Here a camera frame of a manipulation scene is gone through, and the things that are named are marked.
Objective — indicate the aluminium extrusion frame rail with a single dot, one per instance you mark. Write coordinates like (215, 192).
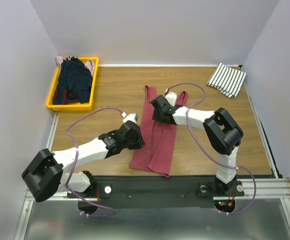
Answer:
(28, 204)

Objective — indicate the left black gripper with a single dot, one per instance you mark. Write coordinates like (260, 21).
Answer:
(140, 142)

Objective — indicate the pale pink tank top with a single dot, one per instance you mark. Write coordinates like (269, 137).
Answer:
(90, 64)

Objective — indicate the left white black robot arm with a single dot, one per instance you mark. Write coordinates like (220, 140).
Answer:
(52, 172)

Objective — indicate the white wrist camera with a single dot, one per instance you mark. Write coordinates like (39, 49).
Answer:
(133, 117)
(171, 97)

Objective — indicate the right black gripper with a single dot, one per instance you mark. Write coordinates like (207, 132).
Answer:
(157, 114)

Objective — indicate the maroon tank top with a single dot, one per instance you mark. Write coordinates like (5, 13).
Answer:
(157, 153)

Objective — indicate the dark navy tank top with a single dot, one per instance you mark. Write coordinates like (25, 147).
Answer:
(74, 83)

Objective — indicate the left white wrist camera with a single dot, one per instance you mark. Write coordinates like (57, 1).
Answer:
(133, 117)

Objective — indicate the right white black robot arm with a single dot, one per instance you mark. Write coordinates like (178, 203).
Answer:
(222, 131)

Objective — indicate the black white striped tank top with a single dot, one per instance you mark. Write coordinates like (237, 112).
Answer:
(227, 80)

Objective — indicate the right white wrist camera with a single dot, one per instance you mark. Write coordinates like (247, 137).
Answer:
(171, 97)

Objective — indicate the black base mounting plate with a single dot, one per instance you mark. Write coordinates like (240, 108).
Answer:
(180, 191)

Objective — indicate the yellow plastic bin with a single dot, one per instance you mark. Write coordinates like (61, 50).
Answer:
(75, 106)

